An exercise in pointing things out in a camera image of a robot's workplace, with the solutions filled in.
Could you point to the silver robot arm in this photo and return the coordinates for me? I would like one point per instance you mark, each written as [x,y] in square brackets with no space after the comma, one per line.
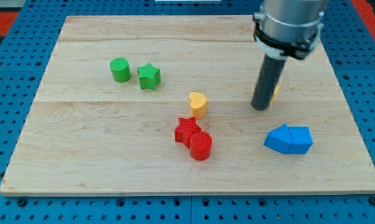
[288,28]

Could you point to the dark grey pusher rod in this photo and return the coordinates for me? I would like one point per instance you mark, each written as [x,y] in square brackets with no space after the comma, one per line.
[267,80]

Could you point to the green cylinder block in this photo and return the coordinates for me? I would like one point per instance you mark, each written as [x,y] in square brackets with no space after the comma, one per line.
[120,69]

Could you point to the red cylinder block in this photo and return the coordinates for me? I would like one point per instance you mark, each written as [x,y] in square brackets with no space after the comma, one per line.
[200,145]

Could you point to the green star block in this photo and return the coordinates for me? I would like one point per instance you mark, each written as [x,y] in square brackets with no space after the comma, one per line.
[149,76]

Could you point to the blue pentagon block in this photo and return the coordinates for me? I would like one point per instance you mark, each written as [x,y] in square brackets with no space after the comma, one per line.
[301,140]

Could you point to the blue triangle block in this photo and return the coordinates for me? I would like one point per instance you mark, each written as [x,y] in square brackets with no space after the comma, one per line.
[279,139]

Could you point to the yellow heart block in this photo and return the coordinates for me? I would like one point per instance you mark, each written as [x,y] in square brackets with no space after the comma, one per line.
[197,104]

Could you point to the yellow hexagon block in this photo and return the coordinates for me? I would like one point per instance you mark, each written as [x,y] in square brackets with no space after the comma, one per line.
[274,96]

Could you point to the wooden board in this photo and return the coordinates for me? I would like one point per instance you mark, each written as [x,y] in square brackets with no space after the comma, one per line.
[87,134]

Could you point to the red star block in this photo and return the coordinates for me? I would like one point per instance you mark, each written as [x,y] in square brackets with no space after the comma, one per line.
[185,129]

